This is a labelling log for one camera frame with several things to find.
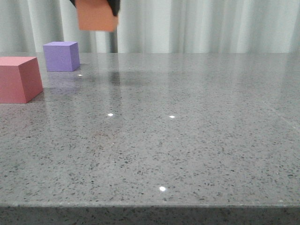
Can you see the red foam cube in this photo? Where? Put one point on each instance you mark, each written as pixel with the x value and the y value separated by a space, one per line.
pixel 20 79

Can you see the orange foam cube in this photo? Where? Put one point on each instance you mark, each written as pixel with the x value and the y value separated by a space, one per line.
pixel 96 15

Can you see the pale green curtain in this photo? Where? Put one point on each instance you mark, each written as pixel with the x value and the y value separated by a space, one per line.
pixel 158 26

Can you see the purple foam cube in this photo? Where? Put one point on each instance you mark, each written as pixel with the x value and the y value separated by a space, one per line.
pixel 61 56

